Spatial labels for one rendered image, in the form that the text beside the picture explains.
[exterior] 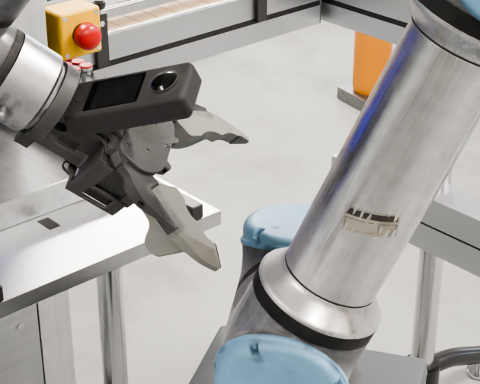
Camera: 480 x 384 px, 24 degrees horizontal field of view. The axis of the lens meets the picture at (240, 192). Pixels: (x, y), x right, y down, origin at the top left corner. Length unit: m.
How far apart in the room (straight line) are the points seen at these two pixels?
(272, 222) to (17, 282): 0.33
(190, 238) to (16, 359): 0.92
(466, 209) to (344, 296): 1.23
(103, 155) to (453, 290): 2.05
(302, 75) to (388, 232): 3.39
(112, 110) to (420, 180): 0.26
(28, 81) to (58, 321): 0.97
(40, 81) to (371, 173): 0.28
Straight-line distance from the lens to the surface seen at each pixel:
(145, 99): 0.91
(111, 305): 2.12
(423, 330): 2.34
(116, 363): 2.20
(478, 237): 2.12
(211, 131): 1.02
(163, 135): 0.98
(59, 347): 1.88
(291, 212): 1.10
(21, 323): 1.81
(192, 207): 1.36
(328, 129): 3.79
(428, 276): 2.27
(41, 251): 1.33
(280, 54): 4.47
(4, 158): 1.56
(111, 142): 0.95
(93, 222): 1.38
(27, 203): 1.39
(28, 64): 0.93
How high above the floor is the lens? 1.54
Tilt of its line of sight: 27 degrees down
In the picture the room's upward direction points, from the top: straight up
